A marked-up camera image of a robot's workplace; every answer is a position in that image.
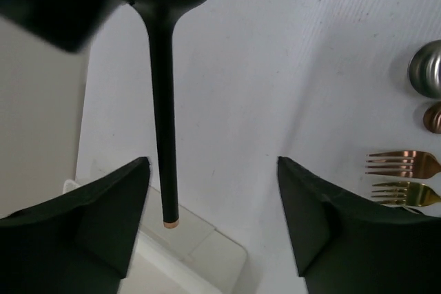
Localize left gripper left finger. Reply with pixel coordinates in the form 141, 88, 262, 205
1, 157, 150, 293

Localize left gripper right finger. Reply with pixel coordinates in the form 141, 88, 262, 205
277, 157, 440, 293

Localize black spoon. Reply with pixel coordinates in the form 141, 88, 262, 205
131, 0, 207, 229

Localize white divided utensil tray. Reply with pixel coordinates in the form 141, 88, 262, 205
61, 178, 249, 294

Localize rose gold fork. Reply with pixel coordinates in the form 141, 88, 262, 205
365, 150, 440, 179

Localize small copper spoon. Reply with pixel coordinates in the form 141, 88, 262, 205
423, 102, 441, 134

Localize gold fork green handle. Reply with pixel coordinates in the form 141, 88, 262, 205
370, 181, 440, 207

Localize silver spoon long handle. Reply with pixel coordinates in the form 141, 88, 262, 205
407, 40, 440, 99

